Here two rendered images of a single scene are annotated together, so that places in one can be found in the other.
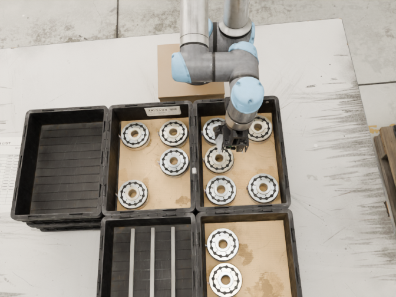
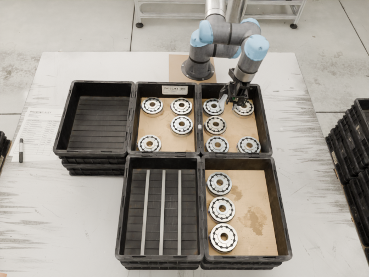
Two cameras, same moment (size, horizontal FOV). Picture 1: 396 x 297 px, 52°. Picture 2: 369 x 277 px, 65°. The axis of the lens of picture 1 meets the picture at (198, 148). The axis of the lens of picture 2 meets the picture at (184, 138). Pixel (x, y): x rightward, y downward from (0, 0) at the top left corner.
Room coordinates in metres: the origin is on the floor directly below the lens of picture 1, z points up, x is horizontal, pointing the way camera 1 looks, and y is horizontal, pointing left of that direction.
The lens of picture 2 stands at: (-0.26, 0.22, 1.96)
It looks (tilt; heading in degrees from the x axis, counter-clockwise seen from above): 57 degrees down; 349
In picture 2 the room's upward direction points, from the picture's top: 3 degrees clockwise
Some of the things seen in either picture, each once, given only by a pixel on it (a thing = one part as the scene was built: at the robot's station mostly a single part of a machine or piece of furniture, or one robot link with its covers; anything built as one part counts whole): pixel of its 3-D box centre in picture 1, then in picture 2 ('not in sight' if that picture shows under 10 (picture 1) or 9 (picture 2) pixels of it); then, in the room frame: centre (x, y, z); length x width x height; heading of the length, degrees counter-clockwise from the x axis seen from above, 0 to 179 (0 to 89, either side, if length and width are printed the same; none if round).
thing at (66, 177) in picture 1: (68, 165); (100, 122); (0.57, 0.46, 0.87); 0.40 x 0.30 x 0.11; 172
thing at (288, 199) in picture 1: (238, 151); (232, 117); (0.49, -0.13, 0.92); 0.40 x 0.30 x 0.02; 172
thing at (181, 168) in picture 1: (174, 161); (182, 125); (0.51, 0.09, 0.86); 0.10 x 0.10 x 0.01
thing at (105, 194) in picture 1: (149, 156); (165, 116); (0.53, 0.16, 0.92); 0.40 x 0.30 x 0.02; 172
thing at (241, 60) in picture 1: (237, 66); (245, 34); (0.57, -0.13, 1.29); 0.11 x 0.11 x 0.08; 81
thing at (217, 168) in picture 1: (218, 158); (216, 125); (0.50, -0.07, 0.86); 0.10 x 0.10 x 0.01
